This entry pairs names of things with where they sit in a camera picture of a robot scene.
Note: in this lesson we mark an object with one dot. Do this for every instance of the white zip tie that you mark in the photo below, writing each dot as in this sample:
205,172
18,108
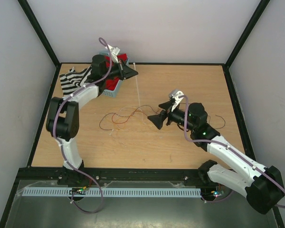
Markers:
137,88

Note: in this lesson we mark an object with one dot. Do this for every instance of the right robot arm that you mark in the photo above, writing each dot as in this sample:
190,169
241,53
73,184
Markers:
260,185

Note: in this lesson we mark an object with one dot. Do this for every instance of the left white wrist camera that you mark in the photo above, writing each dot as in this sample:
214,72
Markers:
114,51

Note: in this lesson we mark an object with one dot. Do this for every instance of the blue plastic basket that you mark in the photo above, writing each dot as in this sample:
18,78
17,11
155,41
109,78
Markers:
115,92

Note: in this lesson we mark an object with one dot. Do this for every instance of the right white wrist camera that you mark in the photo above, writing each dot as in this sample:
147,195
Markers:
176,97

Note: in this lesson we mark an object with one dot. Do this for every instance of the black white striped cloth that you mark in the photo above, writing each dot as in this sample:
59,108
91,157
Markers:
73,80

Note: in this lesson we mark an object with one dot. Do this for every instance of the red cloth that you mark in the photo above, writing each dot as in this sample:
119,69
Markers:
111,83

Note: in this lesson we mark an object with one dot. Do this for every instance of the left circuit board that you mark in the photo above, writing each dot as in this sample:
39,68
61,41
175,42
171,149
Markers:
81,191

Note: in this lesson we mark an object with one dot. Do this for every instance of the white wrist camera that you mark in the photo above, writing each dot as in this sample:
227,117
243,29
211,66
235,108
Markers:
176,97
114,51

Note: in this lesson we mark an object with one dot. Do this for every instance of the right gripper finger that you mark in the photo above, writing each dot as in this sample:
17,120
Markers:
158,119
166,106

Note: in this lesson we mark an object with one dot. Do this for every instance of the grey slotted cable duct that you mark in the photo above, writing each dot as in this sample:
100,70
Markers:
115,192

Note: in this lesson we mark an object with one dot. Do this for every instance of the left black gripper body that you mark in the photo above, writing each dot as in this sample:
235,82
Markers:
116,71

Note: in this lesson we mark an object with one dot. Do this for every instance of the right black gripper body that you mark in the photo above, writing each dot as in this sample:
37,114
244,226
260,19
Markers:
176,116

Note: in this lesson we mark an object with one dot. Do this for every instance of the circuit board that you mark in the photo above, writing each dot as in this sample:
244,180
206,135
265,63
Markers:
217,193
81,191

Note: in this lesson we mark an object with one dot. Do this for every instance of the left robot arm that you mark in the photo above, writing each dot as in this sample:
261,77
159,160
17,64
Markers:
63,124

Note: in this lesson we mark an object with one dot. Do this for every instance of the right circuit board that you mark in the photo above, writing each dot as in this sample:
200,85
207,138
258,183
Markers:
217,193

